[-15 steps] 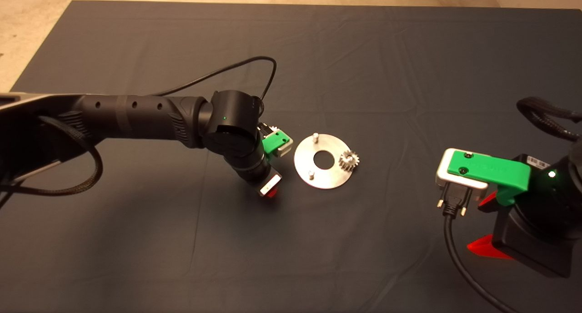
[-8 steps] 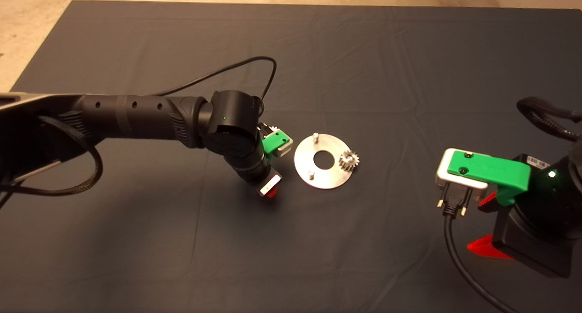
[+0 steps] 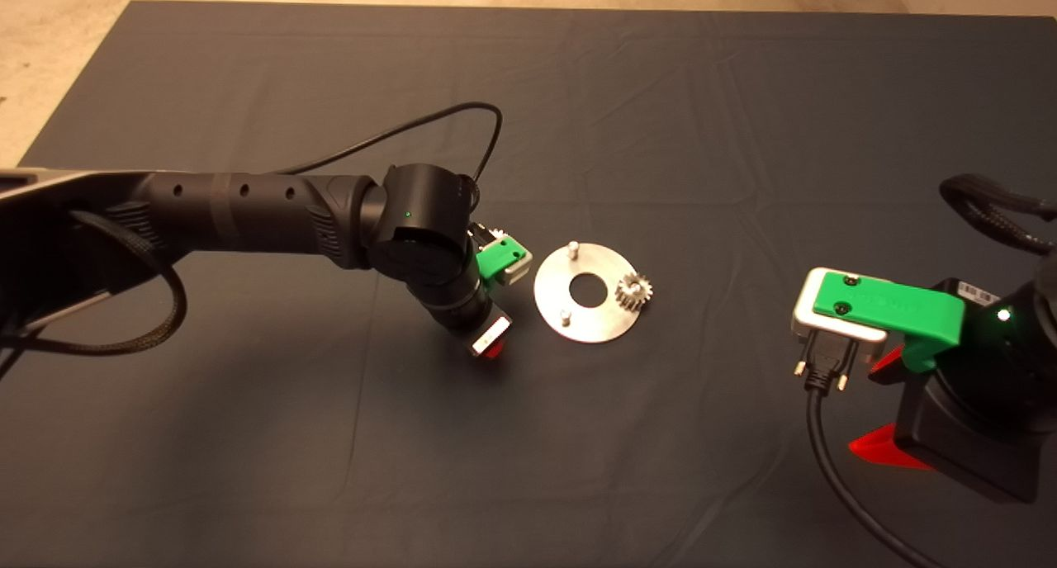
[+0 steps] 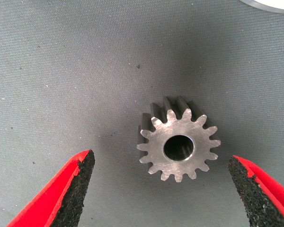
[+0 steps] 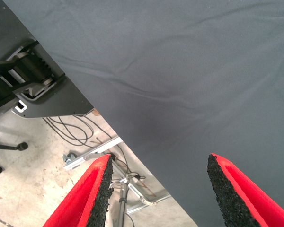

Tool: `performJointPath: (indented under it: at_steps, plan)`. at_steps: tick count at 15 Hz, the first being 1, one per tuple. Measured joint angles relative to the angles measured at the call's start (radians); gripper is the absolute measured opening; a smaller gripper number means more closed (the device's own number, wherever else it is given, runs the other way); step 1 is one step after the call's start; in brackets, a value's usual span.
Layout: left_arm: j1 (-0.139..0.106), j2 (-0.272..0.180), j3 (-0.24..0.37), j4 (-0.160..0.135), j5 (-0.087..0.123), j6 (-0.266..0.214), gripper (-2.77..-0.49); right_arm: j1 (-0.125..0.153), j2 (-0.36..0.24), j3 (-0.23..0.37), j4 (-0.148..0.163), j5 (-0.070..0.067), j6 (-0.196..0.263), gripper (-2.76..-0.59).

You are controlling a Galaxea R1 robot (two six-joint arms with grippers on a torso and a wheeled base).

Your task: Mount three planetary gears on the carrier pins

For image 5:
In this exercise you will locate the short aluminium profile rail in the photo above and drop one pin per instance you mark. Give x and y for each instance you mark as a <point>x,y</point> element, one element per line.
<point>135,209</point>

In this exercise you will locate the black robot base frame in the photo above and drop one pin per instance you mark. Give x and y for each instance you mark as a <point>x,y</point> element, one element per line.
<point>64,101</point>

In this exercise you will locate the dark grey table cloth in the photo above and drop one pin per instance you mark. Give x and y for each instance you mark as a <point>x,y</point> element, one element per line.
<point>180,71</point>

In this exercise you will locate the grey metal stand pole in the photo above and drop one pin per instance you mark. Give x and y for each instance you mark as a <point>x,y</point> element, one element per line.
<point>123,205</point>

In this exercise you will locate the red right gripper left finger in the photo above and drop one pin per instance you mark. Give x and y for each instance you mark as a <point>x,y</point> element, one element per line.
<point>82,201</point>

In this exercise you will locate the long aluminium profile rail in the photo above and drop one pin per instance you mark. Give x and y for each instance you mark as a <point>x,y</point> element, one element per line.
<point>94,151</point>

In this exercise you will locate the long black stand leg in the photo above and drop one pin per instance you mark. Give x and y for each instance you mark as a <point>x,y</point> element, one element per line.
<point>11,147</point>

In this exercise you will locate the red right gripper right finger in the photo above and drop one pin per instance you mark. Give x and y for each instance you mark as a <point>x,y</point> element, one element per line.
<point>239,203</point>

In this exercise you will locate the metal corner bracket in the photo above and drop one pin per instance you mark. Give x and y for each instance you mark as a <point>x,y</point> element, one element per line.
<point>69,158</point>

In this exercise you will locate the white bent metal tube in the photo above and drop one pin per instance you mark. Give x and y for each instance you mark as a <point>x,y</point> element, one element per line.
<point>148,202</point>

